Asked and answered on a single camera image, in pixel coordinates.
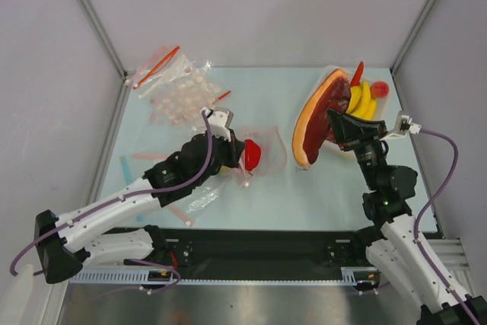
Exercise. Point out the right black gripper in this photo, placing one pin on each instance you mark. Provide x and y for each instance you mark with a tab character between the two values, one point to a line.
362	139

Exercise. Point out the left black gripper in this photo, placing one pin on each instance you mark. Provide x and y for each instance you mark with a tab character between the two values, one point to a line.
234	149

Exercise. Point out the large red meat slab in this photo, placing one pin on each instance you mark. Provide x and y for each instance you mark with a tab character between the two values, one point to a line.
313	127

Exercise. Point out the clear pink-zip bag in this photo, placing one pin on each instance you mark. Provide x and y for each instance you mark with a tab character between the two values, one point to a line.
274	155

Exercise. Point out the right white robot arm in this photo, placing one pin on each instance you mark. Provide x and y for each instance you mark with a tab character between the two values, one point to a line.
397	247

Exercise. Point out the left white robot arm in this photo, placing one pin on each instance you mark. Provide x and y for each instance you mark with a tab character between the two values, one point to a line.
69	242

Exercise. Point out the clear bag near front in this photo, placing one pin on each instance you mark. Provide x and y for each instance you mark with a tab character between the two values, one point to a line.
189	209

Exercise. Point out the pile of dotted zip bags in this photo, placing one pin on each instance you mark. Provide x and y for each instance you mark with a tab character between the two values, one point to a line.
175	87

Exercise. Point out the yellow banana bunch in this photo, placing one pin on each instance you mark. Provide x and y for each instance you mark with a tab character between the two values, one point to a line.
362	104

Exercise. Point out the white plastic fruit basket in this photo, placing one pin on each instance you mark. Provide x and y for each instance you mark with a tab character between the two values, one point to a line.
332	148

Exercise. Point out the small peach at back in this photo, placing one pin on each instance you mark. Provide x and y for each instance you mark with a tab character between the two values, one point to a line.
379	89

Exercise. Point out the red chili pepper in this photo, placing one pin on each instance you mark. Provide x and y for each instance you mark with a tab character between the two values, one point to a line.
357	75

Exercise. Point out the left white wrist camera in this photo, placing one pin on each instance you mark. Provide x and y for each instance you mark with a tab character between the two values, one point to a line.
219	120

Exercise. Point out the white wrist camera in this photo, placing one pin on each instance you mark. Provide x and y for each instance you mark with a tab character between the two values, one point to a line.
404	126
219	120

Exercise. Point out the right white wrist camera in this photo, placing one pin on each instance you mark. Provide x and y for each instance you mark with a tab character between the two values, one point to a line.
404	126

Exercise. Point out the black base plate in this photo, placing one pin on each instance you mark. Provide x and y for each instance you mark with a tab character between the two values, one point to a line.
238	252

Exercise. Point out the grey cable duct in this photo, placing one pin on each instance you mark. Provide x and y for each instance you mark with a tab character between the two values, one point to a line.
146	276

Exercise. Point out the right aluminium frame post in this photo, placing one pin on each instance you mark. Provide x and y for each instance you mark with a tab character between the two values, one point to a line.
413	35

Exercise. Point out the aluminium frame post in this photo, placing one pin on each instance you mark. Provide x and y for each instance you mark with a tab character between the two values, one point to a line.
101	34
413	35

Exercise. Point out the left aluminium frame post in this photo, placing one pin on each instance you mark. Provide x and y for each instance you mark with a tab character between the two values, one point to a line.
101	34

